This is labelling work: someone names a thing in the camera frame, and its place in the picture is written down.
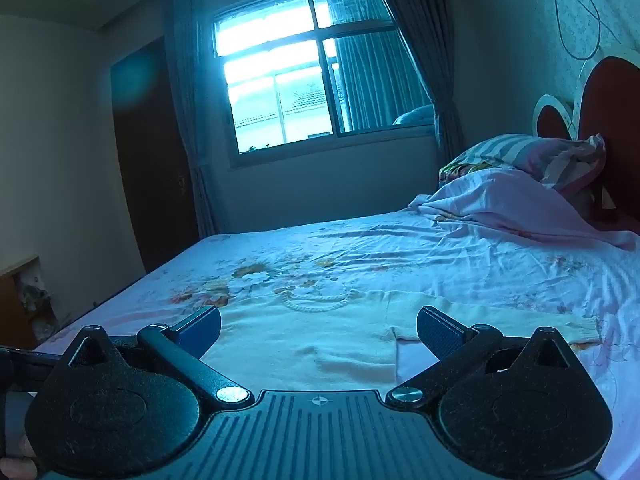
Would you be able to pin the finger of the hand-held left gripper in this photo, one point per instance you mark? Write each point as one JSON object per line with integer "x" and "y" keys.
{"x": 30, "y": 356}

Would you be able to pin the wooden cabinet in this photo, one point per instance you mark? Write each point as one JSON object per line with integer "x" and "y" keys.
{"x": 20, "y": 305}

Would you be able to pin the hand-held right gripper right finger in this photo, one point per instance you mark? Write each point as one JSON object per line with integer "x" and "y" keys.
{"x": 439, "y": 333}

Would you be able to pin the cream knit sweater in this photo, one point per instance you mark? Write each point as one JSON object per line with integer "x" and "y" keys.
{"x": 320, "y": 342}

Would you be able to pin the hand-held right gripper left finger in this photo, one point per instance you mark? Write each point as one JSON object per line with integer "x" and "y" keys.
{"x": 201, "y": 331}

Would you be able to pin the bed with floral sheet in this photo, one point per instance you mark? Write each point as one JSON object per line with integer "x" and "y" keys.
{"x": 410, "y": 255}

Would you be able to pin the dark wooden door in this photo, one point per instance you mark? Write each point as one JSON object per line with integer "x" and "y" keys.
{"x": 150, "y": 160}

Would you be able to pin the striped floral pillow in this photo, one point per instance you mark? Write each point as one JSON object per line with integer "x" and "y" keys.
{"x": 545, "y": 155}

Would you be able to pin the red and white headboard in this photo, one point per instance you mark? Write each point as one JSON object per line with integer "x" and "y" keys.
{"x": 617, "y": 110}

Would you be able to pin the sliding glass window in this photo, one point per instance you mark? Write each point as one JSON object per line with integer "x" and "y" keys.
{"x": 280, "y": 75}

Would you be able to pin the pink blanket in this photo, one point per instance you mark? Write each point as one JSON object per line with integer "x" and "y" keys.
{"x": 500, "y": 200}

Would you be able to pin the grey curtain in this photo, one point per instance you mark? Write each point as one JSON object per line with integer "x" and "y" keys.
{"x": 187, "y": 110}
{"x": 430, "y": 35}

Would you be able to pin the person's left hand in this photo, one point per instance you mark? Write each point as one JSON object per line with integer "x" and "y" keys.
{"x": 17, "y": 460}

